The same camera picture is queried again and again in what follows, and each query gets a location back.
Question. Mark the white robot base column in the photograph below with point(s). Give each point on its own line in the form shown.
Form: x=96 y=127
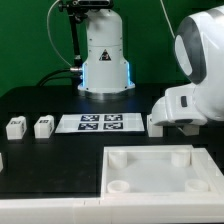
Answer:
x=105 y=72

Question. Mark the white square tabletop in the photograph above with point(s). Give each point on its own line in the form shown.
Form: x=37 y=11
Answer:
x=162 y=168

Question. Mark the white part at left edge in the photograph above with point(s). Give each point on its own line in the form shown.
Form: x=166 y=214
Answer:
x=1 y=163

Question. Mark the black camera on stand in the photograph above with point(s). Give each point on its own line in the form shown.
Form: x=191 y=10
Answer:
x=77 y=13

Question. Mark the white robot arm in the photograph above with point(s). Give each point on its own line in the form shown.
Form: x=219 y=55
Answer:
x=199 y=51

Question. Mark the white sheet with fiducial tags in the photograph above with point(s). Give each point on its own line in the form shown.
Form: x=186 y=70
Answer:
x=118 y=122

